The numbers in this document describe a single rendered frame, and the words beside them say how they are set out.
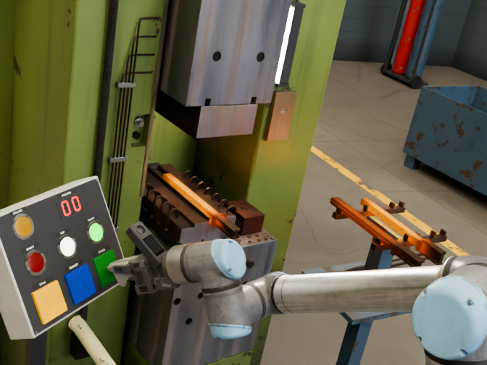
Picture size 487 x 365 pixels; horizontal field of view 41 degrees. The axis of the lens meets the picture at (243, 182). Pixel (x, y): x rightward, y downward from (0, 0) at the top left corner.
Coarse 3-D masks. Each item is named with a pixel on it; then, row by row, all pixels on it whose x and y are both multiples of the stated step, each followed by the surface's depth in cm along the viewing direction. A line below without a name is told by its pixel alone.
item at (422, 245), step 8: (368, 200) 230; (376, 208) 225; (376, 216) 224; (384, 216) 220; (392, 216) 221; (392, 224) 217; (400, 224) 216; (400, 232) 214; (408, 232) 211; (416, 240) 208; (424, 240) 205; (416, 248) 207; (424, 248) 206; (432, 248) 203; (440, 248) 202; (432, 256) 203; (440, 256) 200; (440, 264) 202
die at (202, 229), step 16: (160, 176) 221; (176, 176) 225; (144, 192) 212; (160, 192) 212; (176, 192) 213; (192, 208) 206; (224, 208) 209; (176, 224) 196; (192, 224) 197; (208, 224) 199; (192, 240) 198; (208, 240) 203
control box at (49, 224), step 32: (64, 192) 155; (96, 192) 164; (0, 224) 139; (32, 224) 145; (64, 224) 154; (0, 256) 139; (64, 256) 152; (96, 256) 161; (0, 288) 142; (32, 288) 143; (64, 288) 151; (96, 288) 159; (32, 320) 142
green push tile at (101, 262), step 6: (108, 252) 164; (96, 258) 160; (102, 258) 162; (108, 258) 163; (114, 258) 165; (96, 264) 160; (102, 264) 161; (108, 264) 163; (96, 270) 160; (102, 270) 161; (102, 276) 161; (108, 276) 162; (114, 276) 164; (102, 282) 160; (108, 282) 162
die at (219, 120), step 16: (160, 96) 195; (160, 112) 196; (176, 112) 189; (192, 112) 182; (208, 112) 181; (224, 112) 184; (240, 112) 188; (256, 112) 192; (192, 128) 183; (208, 128) 183; (224, 128) 187; (240, 128) 190
